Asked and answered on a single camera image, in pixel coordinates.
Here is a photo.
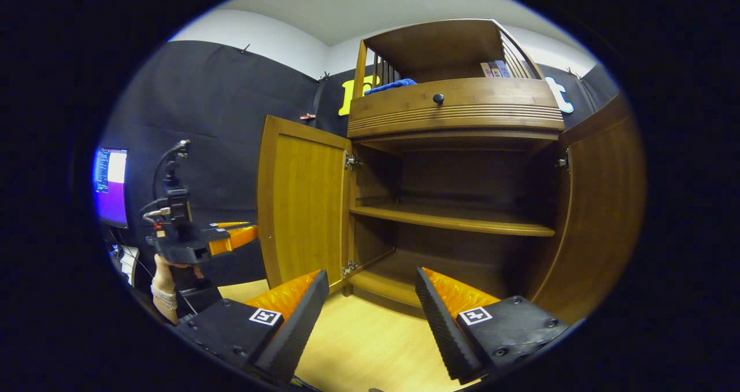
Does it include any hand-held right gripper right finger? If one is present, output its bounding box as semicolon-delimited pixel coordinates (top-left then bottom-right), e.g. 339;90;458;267
415;267;573;384

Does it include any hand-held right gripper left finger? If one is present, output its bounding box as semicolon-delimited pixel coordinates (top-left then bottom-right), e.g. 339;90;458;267
173;269;330;384

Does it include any wooden shoe cabinet door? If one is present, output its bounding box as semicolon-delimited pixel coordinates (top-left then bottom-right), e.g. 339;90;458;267
523;91;647;325
256;114;353;289

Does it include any wooden double-door shoe cabinet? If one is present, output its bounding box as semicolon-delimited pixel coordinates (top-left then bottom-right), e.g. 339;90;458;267
256;19;647;325

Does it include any wooden cabinet inner shelf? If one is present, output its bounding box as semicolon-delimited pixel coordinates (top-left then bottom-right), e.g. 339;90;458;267
349;202;556;238

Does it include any computer monitor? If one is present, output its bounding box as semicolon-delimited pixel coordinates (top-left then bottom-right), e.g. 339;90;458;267
94;147;130;229

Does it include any black backdrop cloth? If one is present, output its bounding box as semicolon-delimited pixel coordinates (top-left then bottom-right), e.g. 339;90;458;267
98;39;622;300

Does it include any blue towel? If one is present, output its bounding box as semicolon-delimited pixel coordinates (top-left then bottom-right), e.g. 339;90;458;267
363;79;418;96

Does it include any wooden drawer with black knob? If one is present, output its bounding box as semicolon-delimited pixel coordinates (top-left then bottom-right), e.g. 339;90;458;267
347;78;565;139

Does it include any white beaded bracelet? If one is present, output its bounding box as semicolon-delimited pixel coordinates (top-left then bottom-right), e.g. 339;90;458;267
150;284;178;312

